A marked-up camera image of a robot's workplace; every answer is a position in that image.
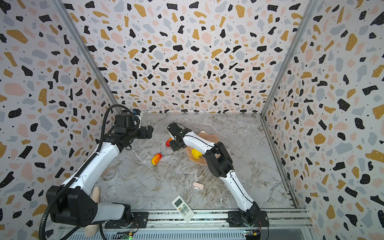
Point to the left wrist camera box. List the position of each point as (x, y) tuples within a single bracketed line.
[(128, 120)]

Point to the red yellow mango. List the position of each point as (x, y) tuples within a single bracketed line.
[(156, 159)]

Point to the aluminium corner post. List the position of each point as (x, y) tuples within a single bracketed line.
[(290, 54), (69, 23)]

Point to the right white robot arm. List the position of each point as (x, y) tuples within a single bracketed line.
[(221, 166)]

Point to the aluminium right floor rail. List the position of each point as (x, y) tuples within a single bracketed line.
[(280, 166)]

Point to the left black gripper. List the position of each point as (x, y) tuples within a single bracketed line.
[(143, 134)]

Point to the aluminium corner post left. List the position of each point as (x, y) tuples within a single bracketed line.
[(69, 23)]

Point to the white remote control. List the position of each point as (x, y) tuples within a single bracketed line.
[(184, 210)]

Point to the aluminium floor rail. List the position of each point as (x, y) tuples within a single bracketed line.
[(200, 114), (280, 166)]

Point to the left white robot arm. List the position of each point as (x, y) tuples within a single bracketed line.
[(71, 203)]

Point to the small pink case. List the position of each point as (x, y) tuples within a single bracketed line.
[(198, 186)]

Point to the aluminium back floor rail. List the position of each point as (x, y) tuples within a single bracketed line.
[(200, 114)]

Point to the aluminium front mounting rail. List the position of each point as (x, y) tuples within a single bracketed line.
[(279, 224)]

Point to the pink wavy fruit bowl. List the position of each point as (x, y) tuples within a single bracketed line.
[(201, 142)]

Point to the red strawberry fake fruit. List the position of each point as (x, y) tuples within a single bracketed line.
[(168, 142)]

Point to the yellow lemon fake fruit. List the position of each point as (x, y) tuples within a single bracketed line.
[(196, 154)]

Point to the aluminium corner post right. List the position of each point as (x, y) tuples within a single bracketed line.
[(290, 54)]

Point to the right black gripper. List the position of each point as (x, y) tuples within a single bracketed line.
[(175, 144)]

